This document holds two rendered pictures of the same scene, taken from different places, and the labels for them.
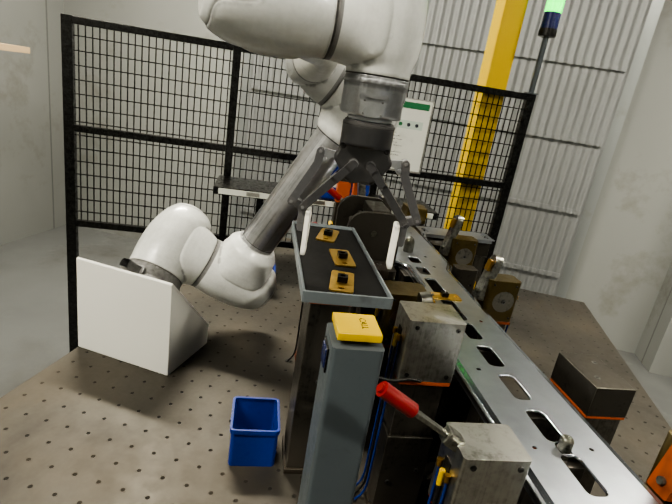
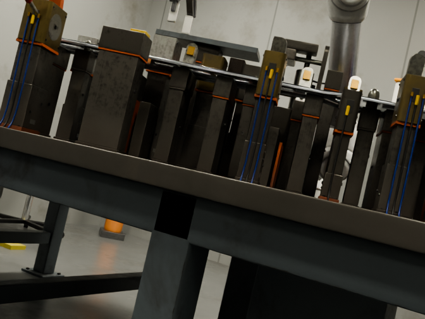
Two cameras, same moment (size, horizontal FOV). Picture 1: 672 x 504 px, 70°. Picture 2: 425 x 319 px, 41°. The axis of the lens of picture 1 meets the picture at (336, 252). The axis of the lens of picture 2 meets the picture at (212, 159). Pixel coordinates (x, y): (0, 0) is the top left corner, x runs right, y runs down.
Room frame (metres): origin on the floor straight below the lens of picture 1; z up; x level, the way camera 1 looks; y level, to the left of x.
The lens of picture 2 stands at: (1.61, -1.87, 0.69)
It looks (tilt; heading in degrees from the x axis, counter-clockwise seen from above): 2 degrees up; 109
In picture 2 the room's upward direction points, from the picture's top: 13 degrees clockwise
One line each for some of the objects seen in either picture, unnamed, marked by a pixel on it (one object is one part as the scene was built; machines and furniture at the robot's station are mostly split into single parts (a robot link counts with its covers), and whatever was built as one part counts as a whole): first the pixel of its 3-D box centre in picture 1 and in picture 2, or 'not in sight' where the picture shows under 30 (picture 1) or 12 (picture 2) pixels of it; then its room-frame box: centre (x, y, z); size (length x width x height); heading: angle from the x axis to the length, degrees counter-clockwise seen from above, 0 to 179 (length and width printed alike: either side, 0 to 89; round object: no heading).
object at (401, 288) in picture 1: (382, 367); (203, 116); (0.94, -0.14, 0.89); 0.12 x 0.08 x 0.38; 100
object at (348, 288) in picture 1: (342, 279); not in sight; (0.72, -0.02, 1.17); 0.08 x 0.04 x 0.01; 0
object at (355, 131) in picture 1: (364, 151); not in sight; (0.72, -0.02, 1.37); 0.08 x 0.07 x 0.09; 90
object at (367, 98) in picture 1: (373, 99); not in sight; (0.72, -0.02, 1.44); 0.09 x 0.09 x 0.06
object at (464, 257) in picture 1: (455, 285); (401, 147); (1.57, -0.43, 0.87); 0.12 x 0.07 x 0.35; 100
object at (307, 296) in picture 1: (333, 257); (209, 45); (0.84, 0.00, 1.16); 0.37 x 0.14 x 0.02; 10
